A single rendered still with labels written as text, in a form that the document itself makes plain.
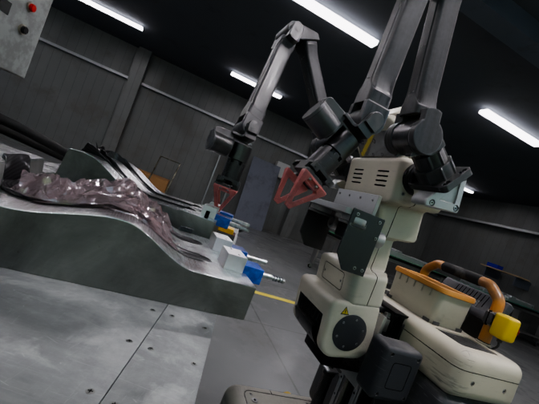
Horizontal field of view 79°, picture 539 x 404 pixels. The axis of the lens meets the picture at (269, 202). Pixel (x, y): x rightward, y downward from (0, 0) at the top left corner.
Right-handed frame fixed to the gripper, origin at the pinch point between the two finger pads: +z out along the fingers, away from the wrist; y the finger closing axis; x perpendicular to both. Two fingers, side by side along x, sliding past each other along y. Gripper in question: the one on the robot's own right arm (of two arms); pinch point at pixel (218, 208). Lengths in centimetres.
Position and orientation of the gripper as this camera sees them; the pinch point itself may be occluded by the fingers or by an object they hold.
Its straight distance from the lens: 96.1
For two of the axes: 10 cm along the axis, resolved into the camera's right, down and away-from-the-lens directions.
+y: 0.7, 0.4, -10.0
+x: 9.3, 3.6, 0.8
